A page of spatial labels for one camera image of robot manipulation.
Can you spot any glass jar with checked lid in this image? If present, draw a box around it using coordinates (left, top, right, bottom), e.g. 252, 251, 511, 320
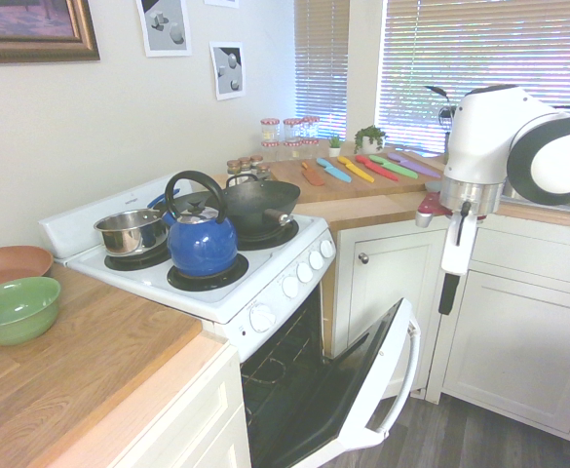
283, 118, 303, 145
301, 115, 321, 142
259, 118, 281, 148

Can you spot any large grey shapes paper print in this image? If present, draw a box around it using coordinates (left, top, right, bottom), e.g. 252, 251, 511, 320
135, 0, 193, 59

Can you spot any red knife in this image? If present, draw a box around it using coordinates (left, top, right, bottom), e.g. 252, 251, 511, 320
355, 154, 400, 182

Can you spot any orange knife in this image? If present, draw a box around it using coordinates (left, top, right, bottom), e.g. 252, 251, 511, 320
301, 161, 325, 187

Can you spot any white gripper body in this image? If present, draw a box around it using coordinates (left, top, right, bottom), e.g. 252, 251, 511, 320
440, 213, 478, 276

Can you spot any yellow knife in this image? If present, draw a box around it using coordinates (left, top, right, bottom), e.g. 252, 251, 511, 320
337, 155, 375, 184

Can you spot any green bowl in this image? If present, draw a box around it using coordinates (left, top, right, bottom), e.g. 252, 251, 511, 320
0, 276, 62, 347

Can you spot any cream cabinet under wooden counter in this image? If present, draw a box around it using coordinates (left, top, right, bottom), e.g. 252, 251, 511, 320
108, 340, 251, 468

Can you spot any stainless steel saucepan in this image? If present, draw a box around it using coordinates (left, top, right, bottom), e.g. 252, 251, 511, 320
93, 208, 169, 257

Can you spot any wide white cabinet door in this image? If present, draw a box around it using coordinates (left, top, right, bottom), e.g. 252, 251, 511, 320
439, 270, 570, 435

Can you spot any white oven door with handle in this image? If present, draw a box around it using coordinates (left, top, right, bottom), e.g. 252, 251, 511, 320
243, 296, 421, 468

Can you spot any black wok with wooden handle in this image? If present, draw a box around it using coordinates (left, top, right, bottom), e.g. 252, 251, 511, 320
205, 174, 302, 230

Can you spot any white cabinet door with knob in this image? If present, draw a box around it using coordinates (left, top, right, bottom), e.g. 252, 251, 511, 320
346, 227, 437, 391

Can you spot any gold framed painting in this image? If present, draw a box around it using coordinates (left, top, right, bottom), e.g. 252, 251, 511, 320
0, 0, 101, 64

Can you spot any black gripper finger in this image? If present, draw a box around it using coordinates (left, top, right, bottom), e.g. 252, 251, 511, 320
437, 272, 462, 317

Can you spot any wooden cutting board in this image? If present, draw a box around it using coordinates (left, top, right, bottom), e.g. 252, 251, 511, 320
269, 150, 446, 202

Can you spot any purple knife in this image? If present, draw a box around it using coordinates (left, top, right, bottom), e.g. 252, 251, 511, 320
387, 152, 442, 179

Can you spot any green knife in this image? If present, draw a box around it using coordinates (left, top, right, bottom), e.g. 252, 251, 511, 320
368, 154, 419, 180

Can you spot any white electric stove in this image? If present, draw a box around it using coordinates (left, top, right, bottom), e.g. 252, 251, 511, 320
38, 174, 338, 468

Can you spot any blue knife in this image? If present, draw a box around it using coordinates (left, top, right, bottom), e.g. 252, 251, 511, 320
316, 157, 353, 184

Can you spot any white cabinet drawer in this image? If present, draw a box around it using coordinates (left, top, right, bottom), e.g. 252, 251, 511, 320
468, 216, 570, 293

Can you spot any metal oven rack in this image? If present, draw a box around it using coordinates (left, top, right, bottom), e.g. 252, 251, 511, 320
242, 335, 324, 389

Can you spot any bushy plant in white pot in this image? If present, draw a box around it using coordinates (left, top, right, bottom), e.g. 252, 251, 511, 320
353, 125, 388, 155

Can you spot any narrow white window blind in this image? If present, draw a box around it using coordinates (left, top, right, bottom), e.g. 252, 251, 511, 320
293, 0, 351, 142

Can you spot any small grey shapes paper print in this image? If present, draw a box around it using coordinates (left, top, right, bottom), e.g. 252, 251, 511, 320
209, 41, 246, 102

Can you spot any wide white window blind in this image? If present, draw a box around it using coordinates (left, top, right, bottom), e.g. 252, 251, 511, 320
376, 0, 570, 158

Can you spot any blue kettle with black handle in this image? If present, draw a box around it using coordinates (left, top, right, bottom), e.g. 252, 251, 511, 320
164, 170, 240, 278

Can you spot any large white stove knob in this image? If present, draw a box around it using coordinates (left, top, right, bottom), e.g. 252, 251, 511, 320
248, 302, 277, 334

